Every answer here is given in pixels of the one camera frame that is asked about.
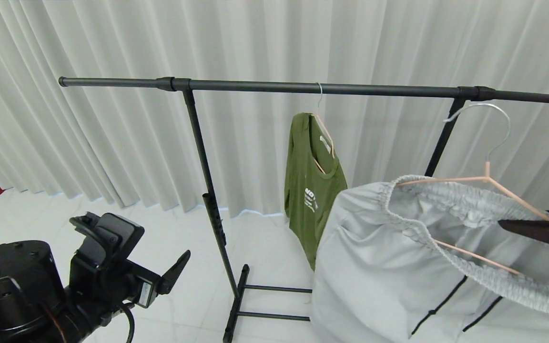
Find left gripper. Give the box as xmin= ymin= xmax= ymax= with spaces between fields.
xmin=67 ymin=249 xmax=192 ymax=332

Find pink clothes hanger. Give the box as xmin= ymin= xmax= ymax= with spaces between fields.
xmin=395 ymin=103 xmax=549 ymax=277
xmin=313 ymin=82 xmax=336 ymax=175

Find green printed shirt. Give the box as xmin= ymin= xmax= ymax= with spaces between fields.
xmin=284 ymin=112 xmax=348 ymax=272

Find pale grey shorts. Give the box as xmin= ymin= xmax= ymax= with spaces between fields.
xmin=311 ymin=174 xmax=549 ymax=343

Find black clothes rack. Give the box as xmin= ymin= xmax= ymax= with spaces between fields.
xmin=58 ymin=76 xmax=549 ymax=343

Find white curtain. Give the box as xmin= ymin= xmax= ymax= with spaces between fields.
xmin=0 ymin=0 xmax=549 ymax=219

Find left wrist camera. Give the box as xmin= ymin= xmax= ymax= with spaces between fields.
xmin=69 ymin=212 xmax=146 ymax=286

